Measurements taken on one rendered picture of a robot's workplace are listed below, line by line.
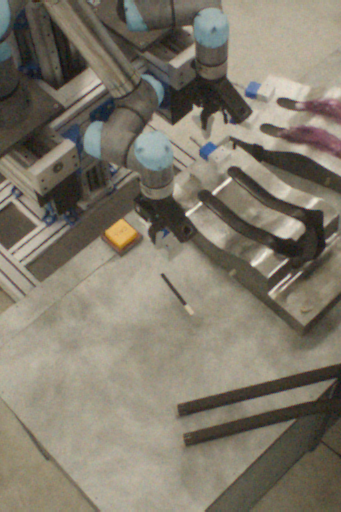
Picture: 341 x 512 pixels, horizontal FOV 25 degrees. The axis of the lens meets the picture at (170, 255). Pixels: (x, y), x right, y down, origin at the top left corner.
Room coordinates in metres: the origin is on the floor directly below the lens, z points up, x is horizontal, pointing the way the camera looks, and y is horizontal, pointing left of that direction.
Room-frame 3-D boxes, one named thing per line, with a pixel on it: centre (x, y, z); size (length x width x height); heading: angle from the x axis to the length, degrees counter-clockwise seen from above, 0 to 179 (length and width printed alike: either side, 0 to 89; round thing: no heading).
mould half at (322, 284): (1.05, -0.24, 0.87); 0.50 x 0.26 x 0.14; 39
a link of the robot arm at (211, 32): (1.29, -0.14, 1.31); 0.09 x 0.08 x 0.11; 2
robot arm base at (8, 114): (1.39, 0.39, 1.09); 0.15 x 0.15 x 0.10
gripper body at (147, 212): (1.02, 0.02, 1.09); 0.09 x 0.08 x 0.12; 39
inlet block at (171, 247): (1.03, 0.03, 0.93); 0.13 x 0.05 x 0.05; 39
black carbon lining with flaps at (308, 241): (1.07, -0.24, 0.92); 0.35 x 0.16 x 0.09; 39
